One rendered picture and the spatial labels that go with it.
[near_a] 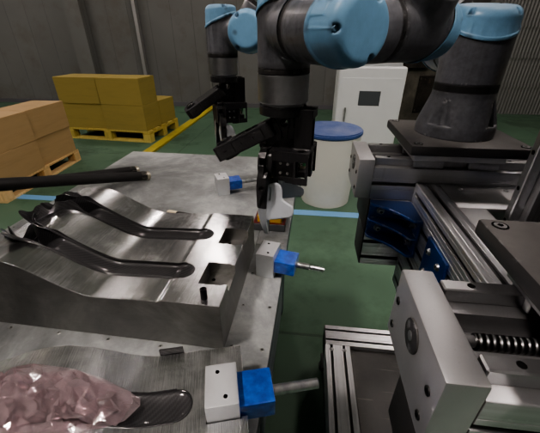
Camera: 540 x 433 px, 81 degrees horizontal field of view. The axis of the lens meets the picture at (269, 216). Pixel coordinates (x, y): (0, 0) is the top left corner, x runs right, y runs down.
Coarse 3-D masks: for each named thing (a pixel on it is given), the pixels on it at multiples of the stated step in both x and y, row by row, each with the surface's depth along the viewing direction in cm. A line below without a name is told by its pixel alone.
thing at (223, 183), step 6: (216, 174) 95; (222, 174) 95; (216, 180) 93; (222, 180) 93; (228, 180) 94; (234, 180) 95; (240, 180) 95; (246, 180) 98; (252, 180) 98; (216, 186) 95; (222, 186) 94; (228, 186) 94; (234, 186) 96; (240, 186) 96; (222, 192) 95; (228, 192) 95
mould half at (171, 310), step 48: (96, 192) 66; (0, 240) 64; (96, 240) 56; (144, 240) 60; (0, 288) 49; (48, 288) 47; (96, 288) 48; (144, 288) 48; (192, 288) 47; (240, 288) 58; (144, 336) 50; (192, 336) 48
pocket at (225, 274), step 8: (208, 264) 53; (216, 264) 53; (224, 264) 52; (208, 272) 53; (216, 272) 54; (224, 272) 53; (232, 272) 53; (200, 280) 49; (208, 280) 53; (216, 280) 53; (224, 280) 53; (232, 280) 51
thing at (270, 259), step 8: (264, 240) 65; (264, 248) 62; (272, 248) 62; (280, 248) 64; (256, 256) 61; (264, 256) 60; (272, 256) 60; (280, 256) 62; (288, 256) 62; (296, 256) 62; (256, 264) 62; (264, 264) 61; (272, 264) 61; (280, 264) 61; (288, 264) 60; (296, 264) 62; (304, 264) 61; (256, 272) 63; (264, 272) 62; (272, 272) 62; (280, 272) 62; (288, 272) 61
